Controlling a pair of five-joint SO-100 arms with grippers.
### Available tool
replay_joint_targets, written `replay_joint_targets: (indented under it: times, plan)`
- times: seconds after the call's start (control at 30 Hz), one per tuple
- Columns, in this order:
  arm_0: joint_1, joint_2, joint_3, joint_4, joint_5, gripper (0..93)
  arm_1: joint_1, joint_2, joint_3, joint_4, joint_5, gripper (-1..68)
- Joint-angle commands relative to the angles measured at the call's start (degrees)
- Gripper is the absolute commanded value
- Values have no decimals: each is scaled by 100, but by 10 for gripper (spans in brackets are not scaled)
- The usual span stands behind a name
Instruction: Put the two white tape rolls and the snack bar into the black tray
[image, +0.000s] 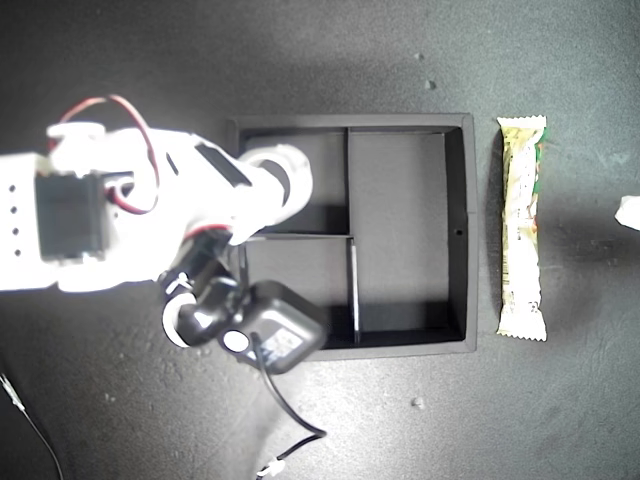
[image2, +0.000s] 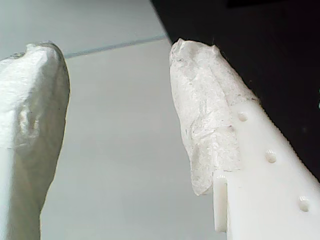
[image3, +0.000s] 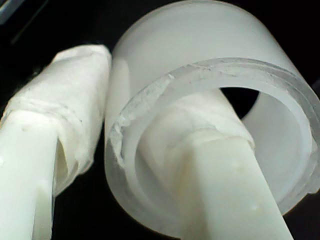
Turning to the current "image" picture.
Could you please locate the large white tape roll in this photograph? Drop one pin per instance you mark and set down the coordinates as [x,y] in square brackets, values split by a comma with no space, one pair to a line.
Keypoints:
[300,180]

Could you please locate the snack bar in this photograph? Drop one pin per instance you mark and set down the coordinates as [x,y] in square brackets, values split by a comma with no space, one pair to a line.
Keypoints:
[520,225]

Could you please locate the small white tape roll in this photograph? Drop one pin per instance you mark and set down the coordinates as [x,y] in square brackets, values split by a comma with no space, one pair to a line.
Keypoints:
[170,325]

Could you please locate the black compartment tray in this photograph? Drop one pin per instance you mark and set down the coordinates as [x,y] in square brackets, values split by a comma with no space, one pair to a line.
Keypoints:
[400,200]

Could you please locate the black camera box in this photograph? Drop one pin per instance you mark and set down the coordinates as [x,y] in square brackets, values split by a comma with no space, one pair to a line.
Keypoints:
[285,330]

